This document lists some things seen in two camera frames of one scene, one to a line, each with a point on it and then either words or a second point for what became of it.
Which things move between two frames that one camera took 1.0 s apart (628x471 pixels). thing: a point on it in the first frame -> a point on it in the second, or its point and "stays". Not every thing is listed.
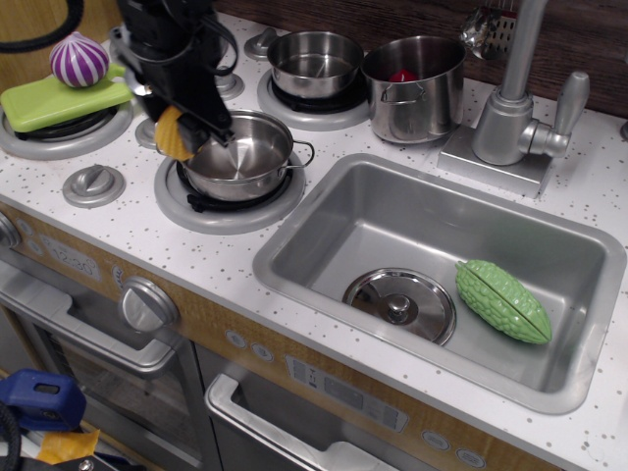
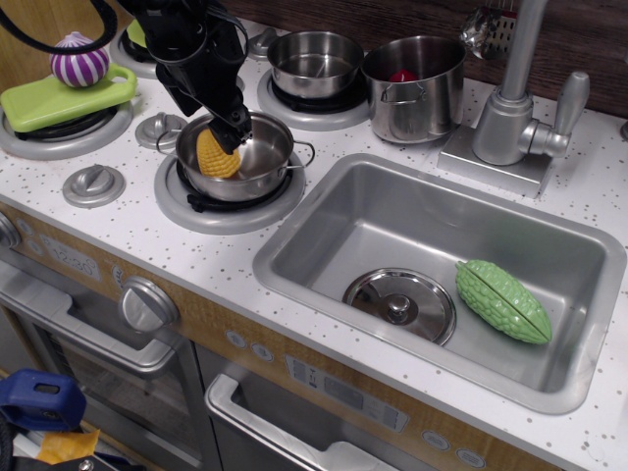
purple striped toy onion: (78, 61) stays
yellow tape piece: (59, 446) stays
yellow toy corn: (168, 136) -> (214, 161)
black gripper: (185, 78) -> (202, 72)
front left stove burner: (69, 141) stays
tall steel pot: (415, 87) stays
